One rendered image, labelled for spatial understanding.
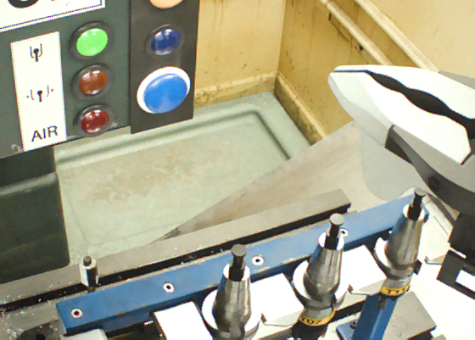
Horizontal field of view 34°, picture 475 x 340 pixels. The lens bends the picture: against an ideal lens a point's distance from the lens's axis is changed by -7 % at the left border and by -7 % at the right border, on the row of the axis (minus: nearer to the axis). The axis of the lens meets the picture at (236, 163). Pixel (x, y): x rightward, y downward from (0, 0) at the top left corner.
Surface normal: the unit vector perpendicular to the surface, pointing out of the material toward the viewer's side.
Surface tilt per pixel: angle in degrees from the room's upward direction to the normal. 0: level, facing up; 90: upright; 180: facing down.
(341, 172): 24
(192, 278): 0
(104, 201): 0
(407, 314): 0
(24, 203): 90
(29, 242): 90
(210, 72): 90
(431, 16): 90
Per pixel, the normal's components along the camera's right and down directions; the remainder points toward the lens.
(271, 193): -0.33, -0.52
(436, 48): -0.91, 0.25
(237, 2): 0.42, 0.65
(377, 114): -0.57, -0.35
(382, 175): -0.61, 0.51
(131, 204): 0.07, -0.72
